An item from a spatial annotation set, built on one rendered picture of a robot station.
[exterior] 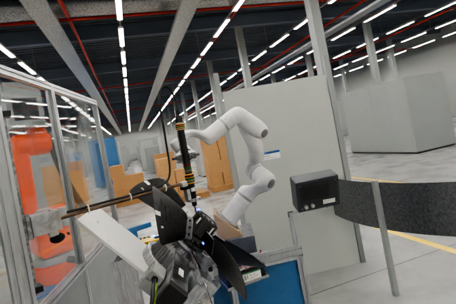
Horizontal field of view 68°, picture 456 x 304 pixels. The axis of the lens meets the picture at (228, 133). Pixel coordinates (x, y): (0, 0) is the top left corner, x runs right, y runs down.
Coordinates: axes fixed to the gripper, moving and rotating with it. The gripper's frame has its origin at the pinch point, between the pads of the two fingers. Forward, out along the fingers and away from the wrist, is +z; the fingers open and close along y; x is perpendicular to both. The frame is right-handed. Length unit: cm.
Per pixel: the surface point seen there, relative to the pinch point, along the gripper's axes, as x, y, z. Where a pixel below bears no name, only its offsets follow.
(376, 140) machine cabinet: -100, -590, -906
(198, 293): -47, 3, 39
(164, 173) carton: -62, 92, -739
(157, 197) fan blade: -11.5, 11.6, 32.4
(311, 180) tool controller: -28, -67, -29
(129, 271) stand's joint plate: -41, 30, 19
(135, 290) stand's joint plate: -49, 29, 18
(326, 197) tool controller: -40, -75, -32
